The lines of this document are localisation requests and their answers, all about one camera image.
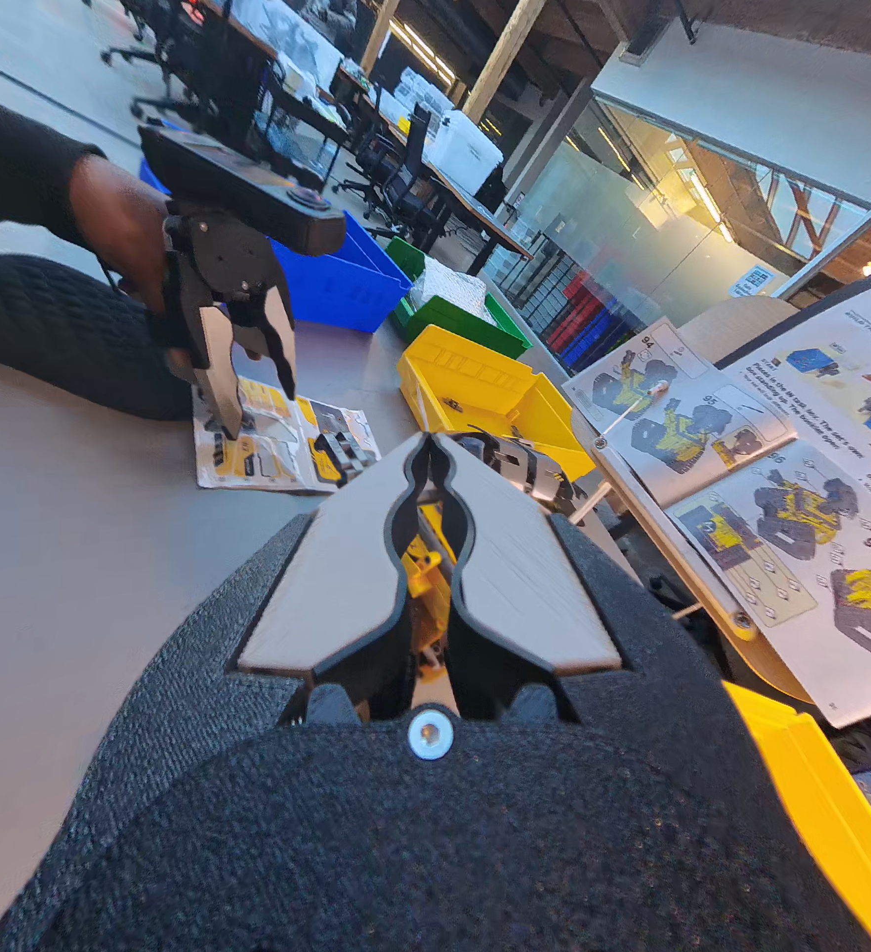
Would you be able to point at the robot instruction booklet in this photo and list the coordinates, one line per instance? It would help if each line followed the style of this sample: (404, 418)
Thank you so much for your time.
(800, 520)

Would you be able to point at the person's left hand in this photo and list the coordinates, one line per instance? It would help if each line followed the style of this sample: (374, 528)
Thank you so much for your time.
(123, 223)

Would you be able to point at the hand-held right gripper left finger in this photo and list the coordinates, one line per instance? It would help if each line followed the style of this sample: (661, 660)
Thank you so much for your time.
(324, 587)

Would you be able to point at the black office chair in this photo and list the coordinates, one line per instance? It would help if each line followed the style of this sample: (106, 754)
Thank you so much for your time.
(406, 186)

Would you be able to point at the blue plastic bin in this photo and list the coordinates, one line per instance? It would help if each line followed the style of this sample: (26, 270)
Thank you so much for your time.
(339, 282)

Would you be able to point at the white sticker sheet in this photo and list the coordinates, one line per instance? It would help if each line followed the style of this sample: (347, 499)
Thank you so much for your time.
(279, 446)

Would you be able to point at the white book stand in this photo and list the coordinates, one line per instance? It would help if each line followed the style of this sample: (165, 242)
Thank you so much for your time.
(673, 535)

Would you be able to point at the yellow plastic bin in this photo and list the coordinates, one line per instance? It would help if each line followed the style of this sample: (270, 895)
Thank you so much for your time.
(495, 401)
(837, 833)

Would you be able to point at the yellow grey toy brick robot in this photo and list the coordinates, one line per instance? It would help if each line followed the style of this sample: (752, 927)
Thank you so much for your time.
(424, 573)

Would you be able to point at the bubble wrap sheet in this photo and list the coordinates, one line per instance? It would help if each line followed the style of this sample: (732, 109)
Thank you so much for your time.
(447, 290)

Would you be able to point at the white storage box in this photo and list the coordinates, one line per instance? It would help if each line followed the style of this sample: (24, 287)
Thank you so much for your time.
(465, 149)

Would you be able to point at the long wooden work table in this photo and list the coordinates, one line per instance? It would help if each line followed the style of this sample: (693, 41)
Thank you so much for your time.
(473, 208)

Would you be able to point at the dark track link piece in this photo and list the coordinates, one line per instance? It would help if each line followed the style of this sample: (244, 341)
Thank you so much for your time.
(452, 405)

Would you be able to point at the person's left forearm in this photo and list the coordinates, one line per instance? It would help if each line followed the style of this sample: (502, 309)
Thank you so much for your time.
(11, 163)

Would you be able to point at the parts storage rack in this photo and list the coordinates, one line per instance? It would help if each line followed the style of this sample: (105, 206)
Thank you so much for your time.
(584, 320)

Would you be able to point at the green plastic bin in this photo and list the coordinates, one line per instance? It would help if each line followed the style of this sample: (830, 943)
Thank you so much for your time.
(465, 327)

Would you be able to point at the grey desk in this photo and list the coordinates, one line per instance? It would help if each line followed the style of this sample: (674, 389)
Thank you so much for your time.
(71, 558)

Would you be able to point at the grey toy robot head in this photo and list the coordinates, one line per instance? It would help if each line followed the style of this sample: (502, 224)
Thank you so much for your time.
(525, 468)

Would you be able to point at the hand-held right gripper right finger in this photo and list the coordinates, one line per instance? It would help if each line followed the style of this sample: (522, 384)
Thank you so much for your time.
(532, 587)

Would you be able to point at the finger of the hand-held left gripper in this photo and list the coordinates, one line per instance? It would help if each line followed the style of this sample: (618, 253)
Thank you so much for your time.
(220, 364)
(279, 335)

